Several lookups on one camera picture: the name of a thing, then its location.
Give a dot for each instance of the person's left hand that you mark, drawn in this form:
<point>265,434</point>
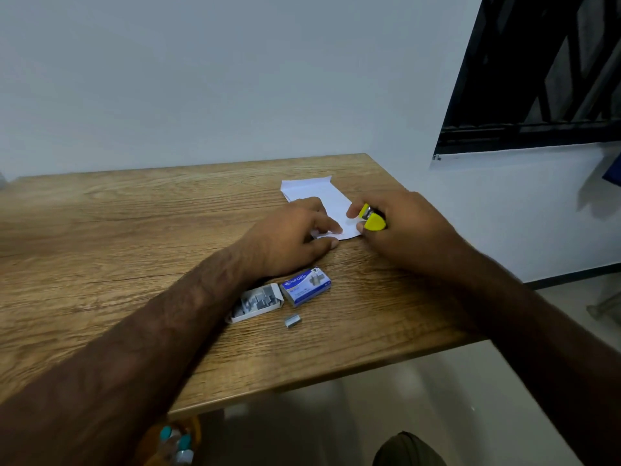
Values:
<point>286,237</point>

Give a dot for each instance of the person's right hand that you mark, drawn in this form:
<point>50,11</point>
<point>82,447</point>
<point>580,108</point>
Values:
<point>417,232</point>

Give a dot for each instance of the yellow and silver stapler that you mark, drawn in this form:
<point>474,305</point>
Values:
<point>374,220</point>

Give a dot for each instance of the blue staples box sleeve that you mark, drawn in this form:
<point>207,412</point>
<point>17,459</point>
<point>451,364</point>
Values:
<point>304,287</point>

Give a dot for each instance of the white papers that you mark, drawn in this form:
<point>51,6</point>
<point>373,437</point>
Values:
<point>330,196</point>

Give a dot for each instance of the single grey staples strip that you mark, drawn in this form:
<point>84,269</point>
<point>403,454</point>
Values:
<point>292,320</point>

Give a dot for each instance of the white staples box tray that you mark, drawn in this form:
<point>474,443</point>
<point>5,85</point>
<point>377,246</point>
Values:
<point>237,312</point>

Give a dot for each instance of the person's left forearm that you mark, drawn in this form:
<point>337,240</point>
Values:
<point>111,363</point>

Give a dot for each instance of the person's right forearm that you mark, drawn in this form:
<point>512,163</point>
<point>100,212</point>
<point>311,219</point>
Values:
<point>543,344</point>

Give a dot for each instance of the person's right leg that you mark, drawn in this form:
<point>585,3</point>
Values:
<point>407,451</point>

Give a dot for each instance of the orange waste bin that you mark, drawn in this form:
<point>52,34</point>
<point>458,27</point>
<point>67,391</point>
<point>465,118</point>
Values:
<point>150,448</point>

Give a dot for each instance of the black window frame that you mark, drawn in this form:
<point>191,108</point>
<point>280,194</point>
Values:
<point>514,72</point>

